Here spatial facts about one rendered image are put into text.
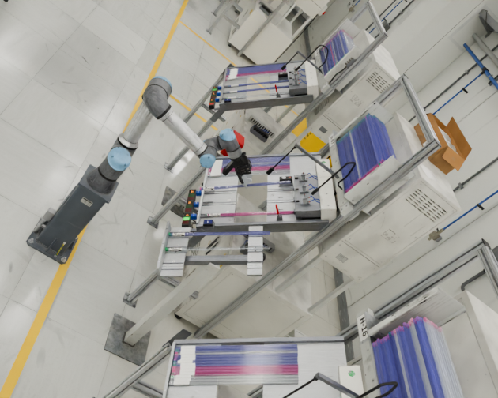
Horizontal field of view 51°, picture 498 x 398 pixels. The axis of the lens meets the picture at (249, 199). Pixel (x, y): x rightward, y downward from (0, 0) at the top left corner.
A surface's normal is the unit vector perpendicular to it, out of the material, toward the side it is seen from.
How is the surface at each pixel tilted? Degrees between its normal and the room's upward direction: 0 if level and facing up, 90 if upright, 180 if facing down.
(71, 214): 90
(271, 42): 90
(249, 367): 44
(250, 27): 90
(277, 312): 90
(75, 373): 0
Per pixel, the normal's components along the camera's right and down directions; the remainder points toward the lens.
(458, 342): -0.77, -0.53
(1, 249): 0.64, -0.60
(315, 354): -0.08, -0.80
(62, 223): -0.07, 0.58
